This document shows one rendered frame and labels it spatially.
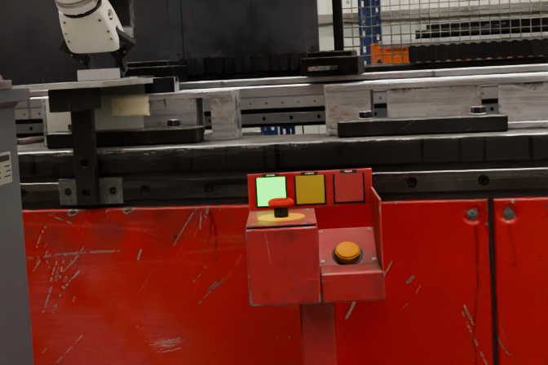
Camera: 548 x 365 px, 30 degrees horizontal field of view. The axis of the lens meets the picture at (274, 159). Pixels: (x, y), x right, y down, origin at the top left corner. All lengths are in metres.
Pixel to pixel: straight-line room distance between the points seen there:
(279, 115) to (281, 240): 0.74
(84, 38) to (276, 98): 0.48
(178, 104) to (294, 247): 0.57
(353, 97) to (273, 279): 0.51
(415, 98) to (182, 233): 0.49
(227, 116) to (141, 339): 0.45
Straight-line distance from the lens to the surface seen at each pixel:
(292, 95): 2.18
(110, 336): 1.96
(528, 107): 1.89
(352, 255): 1.56
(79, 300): 1.96
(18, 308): 1.25
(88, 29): 1.90
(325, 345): 1.58
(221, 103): 1.95
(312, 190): 1.64
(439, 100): 1.89
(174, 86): 1.99
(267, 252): 1.50
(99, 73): 1.95
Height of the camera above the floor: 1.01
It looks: 5 degrees down
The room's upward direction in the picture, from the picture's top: 3 degrees counter-clockwise
